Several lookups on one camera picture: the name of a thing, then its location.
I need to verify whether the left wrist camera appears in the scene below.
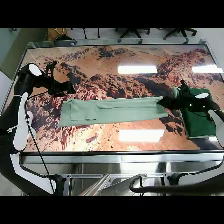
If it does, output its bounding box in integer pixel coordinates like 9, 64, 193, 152
45, 60, 58, 78

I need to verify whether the black cable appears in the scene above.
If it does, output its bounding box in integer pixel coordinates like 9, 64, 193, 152
25, 109, 58, 196

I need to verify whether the light green shirt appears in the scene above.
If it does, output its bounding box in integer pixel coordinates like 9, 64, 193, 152
58, 95, 170, 128

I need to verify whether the black office chair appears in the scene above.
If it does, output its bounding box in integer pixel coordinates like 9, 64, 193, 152
117, 28, 144, 40
162, 28, 198, 41

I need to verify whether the dark green garment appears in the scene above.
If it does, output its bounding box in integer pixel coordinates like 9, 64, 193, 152
172, 86, 218, 139

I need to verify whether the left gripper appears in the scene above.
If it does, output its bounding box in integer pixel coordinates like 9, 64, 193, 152
49, 80, 77, 98

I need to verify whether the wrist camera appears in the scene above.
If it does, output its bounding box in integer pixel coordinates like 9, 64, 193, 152
179, 79, 190, 98
45, 60, 58, 78

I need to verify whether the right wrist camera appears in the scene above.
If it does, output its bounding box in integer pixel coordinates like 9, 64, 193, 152
179, 79, 190, 98

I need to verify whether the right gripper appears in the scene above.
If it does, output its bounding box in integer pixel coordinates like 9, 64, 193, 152
156, 94, 183, 110

